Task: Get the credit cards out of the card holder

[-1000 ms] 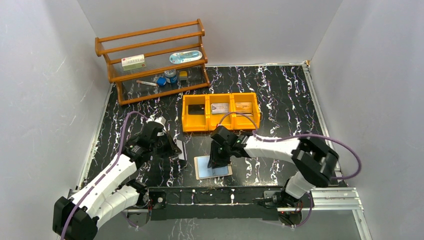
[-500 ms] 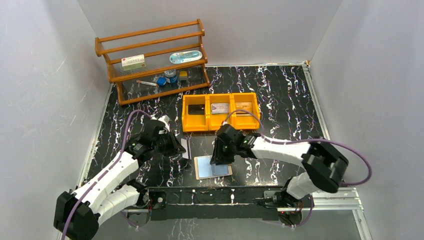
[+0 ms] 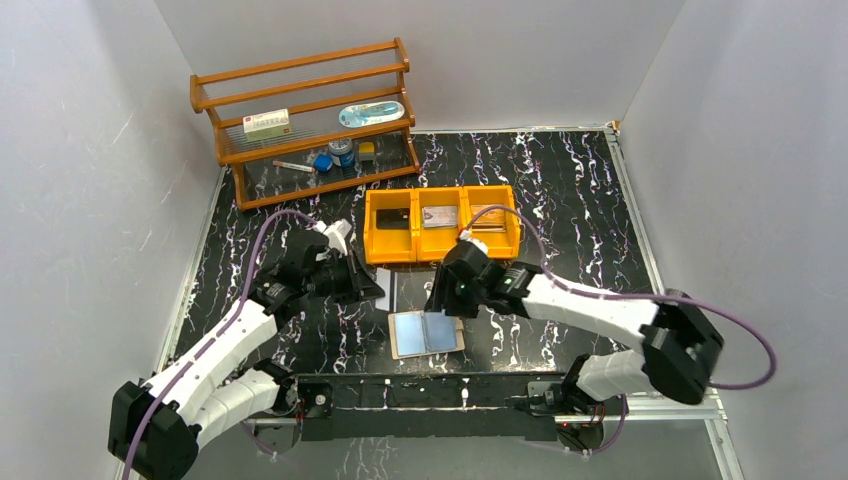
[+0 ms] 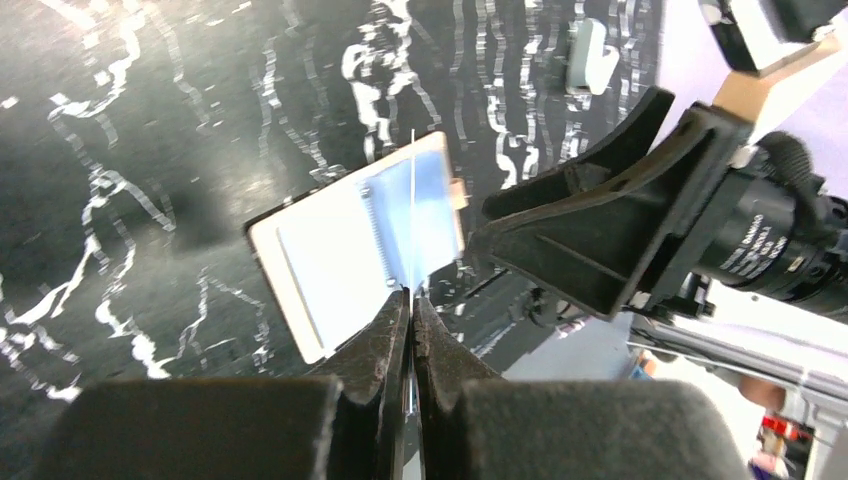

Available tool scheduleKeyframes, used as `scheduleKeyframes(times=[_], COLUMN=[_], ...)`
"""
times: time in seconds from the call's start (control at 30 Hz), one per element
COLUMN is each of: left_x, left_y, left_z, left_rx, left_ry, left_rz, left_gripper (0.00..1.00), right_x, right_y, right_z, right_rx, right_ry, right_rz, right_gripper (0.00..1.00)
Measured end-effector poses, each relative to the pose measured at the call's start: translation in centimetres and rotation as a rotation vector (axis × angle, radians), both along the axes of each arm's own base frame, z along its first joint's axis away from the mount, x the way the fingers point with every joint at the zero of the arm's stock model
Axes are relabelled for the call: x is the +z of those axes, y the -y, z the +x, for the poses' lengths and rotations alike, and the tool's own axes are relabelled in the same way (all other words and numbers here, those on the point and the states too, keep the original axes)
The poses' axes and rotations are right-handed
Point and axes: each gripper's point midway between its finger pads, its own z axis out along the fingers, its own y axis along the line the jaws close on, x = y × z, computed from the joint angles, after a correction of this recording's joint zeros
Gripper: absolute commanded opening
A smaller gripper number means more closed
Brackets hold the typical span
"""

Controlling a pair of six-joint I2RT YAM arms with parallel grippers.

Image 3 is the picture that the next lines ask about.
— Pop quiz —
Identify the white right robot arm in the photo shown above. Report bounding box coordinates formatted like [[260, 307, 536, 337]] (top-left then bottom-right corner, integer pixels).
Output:
[[425, 241, 724, 416]]

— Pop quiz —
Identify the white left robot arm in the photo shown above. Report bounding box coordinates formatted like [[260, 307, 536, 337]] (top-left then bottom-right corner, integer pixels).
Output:
[[107, 219, 384, 479]]

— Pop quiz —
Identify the silver credit card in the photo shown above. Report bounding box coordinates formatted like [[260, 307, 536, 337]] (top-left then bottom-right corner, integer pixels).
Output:
[[421, 205, 459, 229]]

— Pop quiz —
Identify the gold credit card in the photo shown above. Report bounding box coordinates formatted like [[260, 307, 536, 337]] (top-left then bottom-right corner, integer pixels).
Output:
[[470, 204, 507, 232]]

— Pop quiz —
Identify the black credit card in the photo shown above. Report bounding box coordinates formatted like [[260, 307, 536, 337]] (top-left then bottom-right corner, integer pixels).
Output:
[[375, 208, 410, 230]]

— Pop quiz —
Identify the yellow three-compartment plastic bin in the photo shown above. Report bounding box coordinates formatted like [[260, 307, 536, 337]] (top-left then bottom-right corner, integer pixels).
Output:
[[363, 185, 521, 265]]

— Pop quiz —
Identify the white tube stick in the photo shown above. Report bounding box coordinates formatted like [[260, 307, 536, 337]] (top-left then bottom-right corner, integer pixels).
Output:
[[272, 160, 315, 173]]

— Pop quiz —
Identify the blue small container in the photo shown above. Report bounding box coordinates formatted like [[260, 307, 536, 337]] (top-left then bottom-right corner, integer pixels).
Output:
[[312, 154, 334, 173]]

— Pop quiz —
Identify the yellow small box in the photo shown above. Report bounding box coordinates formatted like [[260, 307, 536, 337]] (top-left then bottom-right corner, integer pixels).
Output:
[[357, 141, 376, 162]]

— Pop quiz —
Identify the wooden shelf rack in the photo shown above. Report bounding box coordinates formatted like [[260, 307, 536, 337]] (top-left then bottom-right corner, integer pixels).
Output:
[[189, 38, 421, 211]]

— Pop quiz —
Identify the white medicine box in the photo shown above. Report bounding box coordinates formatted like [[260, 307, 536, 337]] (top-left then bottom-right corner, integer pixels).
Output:
[[242, 108, 291, 142]]

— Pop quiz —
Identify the oval blue blister pack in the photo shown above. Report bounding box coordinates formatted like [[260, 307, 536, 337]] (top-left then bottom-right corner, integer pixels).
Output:
[[338, 101, 406, 129]]

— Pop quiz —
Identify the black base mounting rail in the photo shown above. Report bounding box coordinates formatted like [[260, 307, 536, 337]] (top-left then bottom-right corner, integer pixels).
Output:
[[233, 372, 629, 444]]

